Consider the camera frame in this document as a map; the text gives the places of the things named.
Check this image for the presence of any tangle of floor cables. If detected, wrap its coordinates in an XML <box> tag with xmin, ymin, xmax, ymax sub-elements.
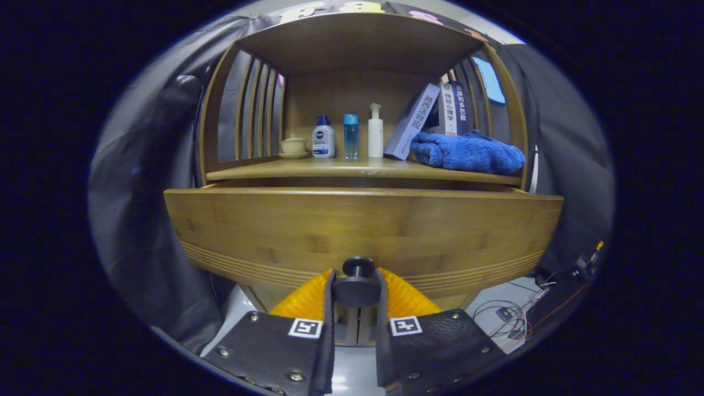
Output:
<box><xmin>473</xmin><ymin>280</ymin><xmax>551</xmax><ymax>339</ymax></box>

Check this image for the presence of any black device with orange part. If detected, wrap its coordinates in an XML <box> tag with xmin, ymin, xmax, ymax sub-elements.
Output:
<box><xmin>569</xmin><ymin>240</ymin><xmax>606</xmax><ymax>276</ymax></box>

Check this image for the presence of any beige lidded ceramic cup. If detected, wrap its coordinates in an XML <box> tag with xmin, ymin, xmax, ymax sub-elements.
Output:
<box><xmin>279</xmin><ymin>134</ymin><xmax>310</xmax><ymax>160</ymax></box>

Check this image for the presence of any clear blue bottle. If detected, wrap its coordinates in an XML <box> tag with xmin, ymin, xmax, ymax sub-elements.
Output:
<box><xmin>343</xmin><ymin>114</ymin><xmax>359</xmax><ymax>160</ymax></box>

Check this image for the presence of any blue towel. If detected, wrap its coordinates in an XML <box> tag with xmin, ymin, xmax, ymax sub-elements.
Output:
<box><xmin>410</xmin><ymin>129</ymin><xmax>526</xmax><ymax>176</ymax></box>

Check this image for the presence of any wooden cabinet door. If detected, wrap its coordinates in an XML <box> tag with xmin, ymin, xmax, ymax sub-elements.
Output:
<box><xmin>240</xmin><ymin>283</ymin><xmax>358</xmax><ymax>347</ymax></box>
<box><xmin>359</xmin><ymin>291</ymin><xmax>479</xmax><ymax>347</ymax></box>

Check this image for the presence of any white pump bottle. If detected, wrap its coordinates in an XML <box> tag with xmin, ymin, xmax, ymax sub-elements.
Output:
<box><xmin>367</xmin><ymin>103</ymin><xmax>384</xmax><ymax>158</ymax></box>

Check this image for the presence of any wooden cabinet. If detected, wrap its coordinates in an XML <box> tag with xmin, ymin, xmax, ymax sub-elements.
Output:
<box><xmin>199</xmin><ymin>12</ymin><xmax>530</xmax><ymax>347</ymax></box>

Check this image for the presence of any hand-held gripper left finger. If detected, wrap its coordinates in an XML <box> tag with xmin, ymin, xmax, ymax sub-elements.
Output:
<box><xmin>201</xmin><ymin>268</ymin><xmax>337</xmax><ymax>396</ymax></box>

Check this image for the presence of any white bottle with blue cap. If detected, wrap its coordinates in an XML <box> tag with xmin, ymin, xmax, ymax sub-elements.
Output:
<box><xmin>312</xmin><ymin>115</ymin><xmax>336</xmax><ymax>159</ymax></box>

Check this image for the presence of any wooden countertop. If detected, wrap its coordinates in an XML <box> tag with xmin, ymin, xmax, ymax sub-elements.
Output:
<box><xmin>206</xmin><ymin>157</ymin><xmax>523</xmax><ymax>186</ymax></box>

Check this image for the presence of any dark blue book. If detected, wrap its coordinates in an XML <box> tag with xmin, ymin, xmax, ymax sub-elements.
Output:
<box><xmin>451</xmin><ymin>81</ymin><xmax>472</xmax><ymax>135</ymax></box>

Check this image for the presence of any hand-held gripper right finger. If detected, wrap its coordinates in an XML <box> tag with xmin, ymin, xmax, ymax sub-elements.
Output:
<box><xmin>376</xmin><ymin>267</ymin><xmax>507</xmax><ymax>392</ymax></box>

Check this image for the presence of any wooden drawer with black knob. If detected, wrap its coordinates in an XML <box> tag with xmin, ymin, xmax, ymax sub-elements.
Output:
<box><xmin>163</xmin><ymin>184</ymin><xmax>564</xmax><ymax>311</ymax></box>

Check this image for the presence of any lavender book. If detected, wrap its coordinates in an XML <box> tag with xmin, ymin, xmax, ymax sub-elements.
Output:
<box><xmin>384</xmin><ymin>83</ymin><xmax>442</xmax><ymax>161</ymax></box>

